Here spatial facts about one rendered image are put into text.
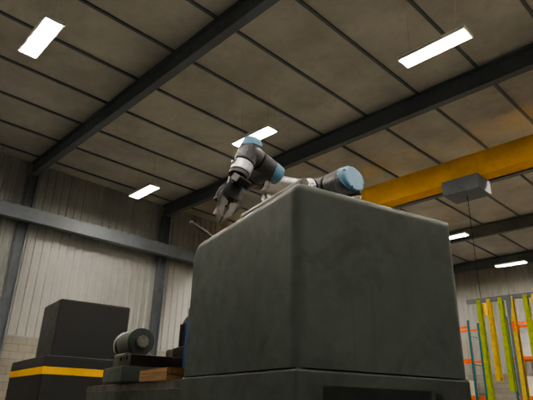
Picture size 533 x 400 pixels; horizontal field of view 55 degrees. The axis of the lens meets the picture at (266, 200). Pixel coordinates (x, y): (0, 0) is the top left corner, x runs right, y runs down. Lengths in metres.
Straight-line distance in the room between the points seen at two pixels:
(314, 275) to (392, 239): 0.25
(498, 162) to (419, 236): 11.57
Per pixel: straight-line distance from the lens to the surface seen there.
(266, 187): 1.98
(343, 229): 1.13
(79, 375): 6.38
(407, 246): 1.25
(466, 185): 12.79
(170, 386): 1.77
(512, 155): 12.77
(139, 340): 2.71
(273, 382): 1.07
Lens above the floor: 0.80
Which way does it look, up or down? 22 degrees up
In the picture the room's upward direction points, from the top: 2 degrees clockwise
